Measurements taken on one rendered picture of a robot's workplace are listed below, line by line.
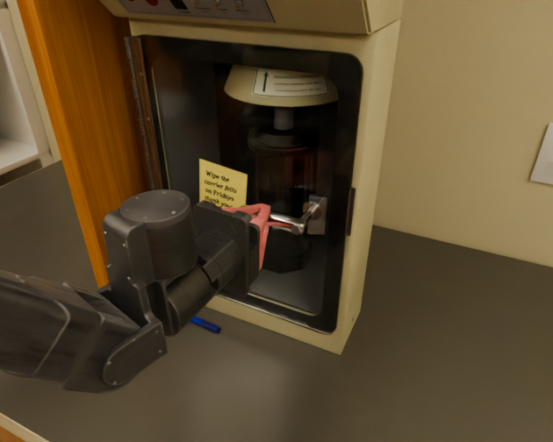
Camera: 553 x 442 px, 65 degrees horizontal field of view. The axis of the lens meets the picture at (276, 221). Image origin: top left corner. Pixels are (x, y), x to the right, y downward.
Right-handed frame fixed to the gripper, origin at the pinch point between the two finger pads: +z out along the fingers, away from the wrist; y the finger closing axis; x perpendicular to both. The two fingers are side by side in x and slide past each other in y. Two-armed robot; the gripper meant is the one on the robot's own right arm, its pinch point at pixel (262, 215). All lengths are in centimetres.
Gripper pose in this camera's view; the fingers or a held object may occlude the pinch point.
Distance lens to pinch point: 53.6
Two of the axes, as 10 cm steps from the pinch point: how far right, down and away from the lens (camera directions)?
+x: -8.8, -2.8, 3.8
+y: 0.4, -8.5, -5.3
